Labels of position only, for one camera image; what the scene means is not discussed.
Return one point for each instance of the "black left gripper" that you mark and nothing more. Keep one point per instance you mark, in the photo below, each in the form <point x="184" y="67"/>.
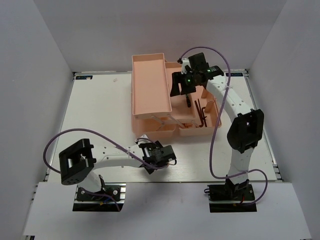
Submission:
<point x="158" y="144"/>

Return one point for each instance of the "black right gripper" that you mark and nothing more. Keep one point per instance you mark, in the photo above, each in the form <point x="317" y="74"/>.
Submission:
<point x="177" y="78"/>

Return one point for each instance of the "large brown hex key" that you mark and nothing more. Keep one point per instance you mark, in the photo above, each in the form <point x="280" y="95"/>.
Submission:
<point x="198" y="106"/>

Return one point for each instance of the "pink plastic toolbox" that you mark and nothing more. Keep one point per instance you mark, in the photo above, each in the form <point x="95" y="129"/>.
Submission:
<point x="154" y="113"/>

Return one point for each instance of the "black green precision screwdriver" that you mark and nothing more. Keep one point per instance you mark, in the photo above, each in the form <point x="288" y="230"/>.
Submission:
<point x="188" y="102"/>

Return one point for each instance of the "small brown hex key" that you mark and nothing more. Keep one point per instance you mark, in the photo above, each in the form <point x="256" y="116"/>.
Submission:
<point x="202" y="117"/>

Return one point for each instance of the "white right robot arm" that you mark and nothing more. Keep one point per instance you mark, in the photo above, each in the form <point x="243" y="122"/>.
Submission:
<point x="246" y="128"/>

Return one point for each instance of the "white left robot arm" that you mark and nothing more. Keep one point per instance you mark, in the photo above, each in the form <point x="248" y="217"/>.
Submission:
<point x="79" y="161"/>

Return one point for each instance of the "white front cover board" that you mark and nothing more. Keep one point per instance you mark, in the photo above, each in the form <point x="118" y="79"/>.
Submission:
<point x="165" y="211"/>

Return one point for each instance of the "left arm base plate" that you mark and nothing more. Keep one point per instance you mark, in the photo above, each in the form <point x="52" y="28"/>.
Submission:
<point x="110" y="199"/>

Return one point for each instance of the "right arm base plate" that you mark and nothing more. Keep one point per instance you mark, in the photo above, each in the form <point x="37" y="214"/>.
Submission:
<point x="220" y="201"/>

